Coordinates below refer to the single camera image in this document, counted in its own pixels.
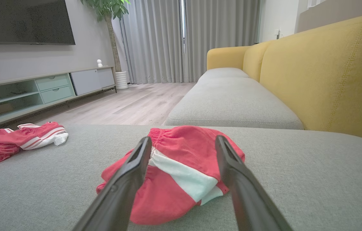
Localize white ribbed plant pot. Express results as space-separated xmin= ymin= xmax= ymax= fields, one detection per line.
xmin=115 ymin=71 xmax=129 ymax=90

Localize yellow cushion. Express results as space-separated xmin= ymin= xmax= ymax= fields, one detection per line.
xmin=207 ymin=12 xmax=362 ymax=146

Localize grey sofa seat cushion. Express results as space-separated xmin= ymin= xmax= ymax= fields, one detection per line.
xmin=163 ymin=77 xmax=304 ymax=130
xmin=197 ymin=67 xmax=249 ymax=83

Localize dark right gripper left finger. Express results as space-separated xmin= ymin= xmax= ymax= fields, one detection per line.
xmin=72 ymin=136 xmax=153 ymax=231

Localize grey curtain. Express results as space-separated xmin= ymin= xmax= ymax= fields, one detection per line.
xmin=184 ymin=0 xmax=261 ymax=83
xmin=120 ymin=0 xmax=184 ymax=84

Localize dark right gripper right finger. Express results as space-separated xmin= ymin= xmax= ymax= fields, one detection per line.
xmin=215 ymin=135 xmax=294 ymax=231

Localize black wall television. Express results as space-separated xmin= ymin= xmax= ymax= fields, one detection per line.
xmin=0 ymin=0 xmax=76 ymax=45

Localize red shorts with white stripe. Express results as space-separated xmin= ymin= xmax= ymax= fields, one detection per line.
xmin=96 ymin=125 xmax=245 ymax=225

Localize green indoor tree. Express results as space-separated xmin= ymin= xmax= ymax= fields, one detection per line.
xmin=81 ymin=0 xmax=130 ymax=73

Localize large grey sofa chaise cushion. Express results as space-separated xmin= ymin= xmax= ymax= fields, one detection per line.
xmin=0 ymin=124 xmax=362 ymax=231

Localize long low tv cabinet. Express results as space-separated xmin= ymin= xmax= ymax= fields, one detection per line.
xmin=0 ymin=66 xmax=117 ymax=127

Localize red jersey with white trim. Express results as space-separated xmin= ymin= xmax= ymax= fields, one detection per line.
xmin=0 ymin=122 xmax=69 ymax=170

